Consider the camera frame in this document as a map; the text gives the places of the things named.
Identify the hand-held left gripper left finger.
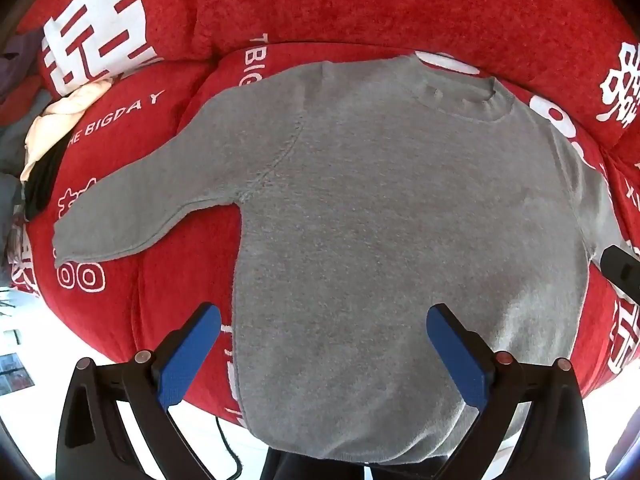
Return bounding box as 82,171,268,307
54,302,222,480

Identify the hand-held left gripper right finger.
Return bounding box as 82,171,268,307
426,302,592,480

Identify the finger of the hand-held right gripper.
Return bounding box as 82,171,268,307
601,244,640,306

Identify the grey knit sweater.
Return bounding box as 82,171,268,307
52,52,628,463

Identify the black cloth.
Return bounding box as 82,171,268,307
22,152,65,221

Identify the grey cloth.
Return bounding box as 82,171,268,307
0,89,51,177

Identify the purple cloth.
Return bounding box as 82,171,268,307
0,27,47,102

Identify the red printed sofa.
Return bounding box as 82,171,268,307
9,0,640,413

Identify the black cable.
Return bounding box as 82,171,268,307
215,402,244,480

